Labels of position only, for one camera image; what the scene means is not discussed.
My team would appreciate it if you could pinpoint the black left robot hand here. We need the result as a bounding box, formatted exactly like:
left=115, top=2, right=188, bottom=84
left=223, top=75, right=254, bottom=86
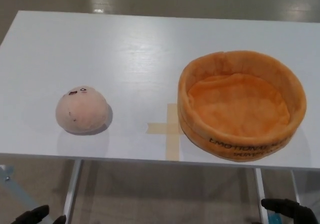
left=13, top=204, right=67, bottom=224

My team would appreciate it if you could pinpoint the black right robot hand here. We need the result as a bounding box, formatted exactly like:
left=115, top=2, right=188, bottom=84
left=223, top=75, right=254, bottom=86
left=261, top=198, right=315, bottom=224

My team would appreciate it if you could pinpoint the pink round plush toy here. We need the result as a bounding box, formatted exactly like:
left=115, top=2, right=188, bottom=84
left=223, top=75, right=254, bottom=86
left=55, top=81, right=113, bottom=135

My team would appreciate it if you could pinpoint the orange plush round plate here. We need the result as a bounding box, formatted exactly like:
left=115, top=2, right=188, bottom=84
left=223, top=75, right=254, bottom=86
left=178, top=50, right=307, bottom=163

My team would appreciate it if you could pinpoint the grey-blue metal brace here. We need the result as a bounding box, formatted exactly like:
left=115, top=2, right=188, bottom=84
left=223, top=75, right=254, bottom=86
left=0, top=165, right=42, bottom=221

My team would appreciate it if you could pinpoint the white table leg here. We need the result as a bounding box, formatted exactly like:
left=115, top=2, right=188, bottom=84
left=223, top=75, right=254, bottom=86
left=254, top=168, right=268, bottom=224
left=291, top=168, right=303, bottom=203
left=62, top=159, right=83, bottom=224

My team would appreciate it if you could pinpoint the beige tape strip crosswise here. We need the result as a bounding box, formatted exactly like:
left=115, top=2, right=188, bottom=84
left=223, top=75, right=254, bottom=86
left=146, top=122, right=182, bottom=135

